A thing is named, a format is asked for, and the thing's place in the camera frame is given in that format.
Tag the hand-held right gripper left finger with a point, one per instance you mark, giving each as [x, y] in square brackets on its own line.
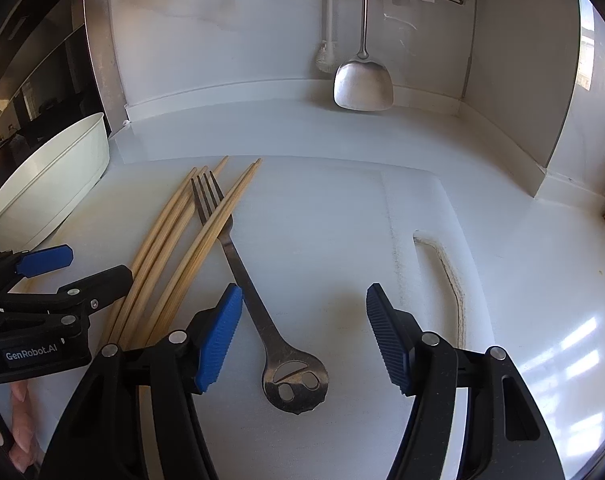
[217, 340]

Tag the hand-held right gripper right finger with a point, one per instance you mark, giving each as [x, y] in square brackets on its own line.
[387, 340]

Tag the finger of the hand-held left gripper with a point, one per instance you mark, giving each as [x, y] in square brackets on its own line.
[47, 261]
[102, 285]

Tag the row of wooden chopsticks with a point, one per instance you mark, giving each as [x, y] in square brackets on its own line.
[150, 255]

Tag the metal fork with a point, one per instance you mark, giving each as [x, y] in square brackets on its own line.
[297, 406]

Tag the white round bowl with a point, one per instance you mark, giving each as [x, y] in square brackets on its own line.
[57, 195]

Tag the white plastic cutting board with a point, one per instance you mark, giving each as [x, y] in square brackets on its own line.
[322, 240]

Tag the metal wok spatula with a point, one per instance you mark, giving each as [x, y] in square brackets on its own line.
[362, 87]

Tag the white bottle brush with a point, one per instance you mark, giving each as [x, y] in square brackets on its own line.
[326, 60]

